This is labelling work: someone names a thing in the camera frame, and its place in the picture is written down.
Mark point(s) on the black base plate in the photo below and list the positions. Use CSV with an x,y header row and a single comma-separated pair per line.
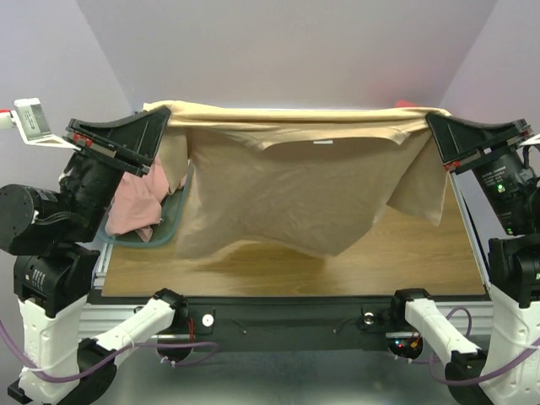
x,y
277,324

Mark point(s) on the pink crumpled t shirt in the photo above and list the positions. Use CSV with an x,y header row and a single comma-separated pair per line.
x,y
139,204

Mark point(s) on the aluminium frame rail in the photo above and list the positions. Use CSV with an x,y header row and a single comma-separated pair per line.
x,y
406,253

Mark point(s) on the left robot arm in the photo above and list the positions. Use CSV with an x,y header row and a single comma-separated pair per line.
x,y
47,233

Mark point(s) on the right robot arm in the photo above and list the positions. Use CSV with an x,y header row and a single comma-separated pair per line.
x,y
508,371

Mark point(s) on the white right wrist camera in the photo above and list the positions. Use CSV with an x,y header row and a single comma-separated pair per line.
x,y
534,140

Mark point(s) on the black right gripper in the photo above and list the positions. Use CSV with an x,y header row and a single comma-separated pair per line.
x,y
486,148

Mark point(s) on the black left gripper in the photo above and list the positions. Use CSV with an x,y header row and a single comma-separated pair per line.
x,y
135,137

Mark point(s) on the teal plastic basket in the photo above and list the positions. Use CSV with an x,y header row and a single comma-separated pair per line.
x,y
163,232

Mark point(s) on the beige t shirt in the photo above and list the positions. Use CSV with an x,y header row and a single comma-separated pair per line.
x,y
314,181

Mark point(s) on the folded pink t shirt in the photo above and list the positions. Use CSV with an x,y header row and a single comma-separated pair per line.
x,y
405,104

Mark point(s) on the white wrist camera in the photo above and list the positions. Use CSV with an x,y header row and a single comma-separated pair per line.
x,y
28,117
534,140

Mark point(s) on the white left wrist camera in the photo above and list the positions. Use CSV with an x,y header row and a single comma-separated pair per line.
x,y
28,117

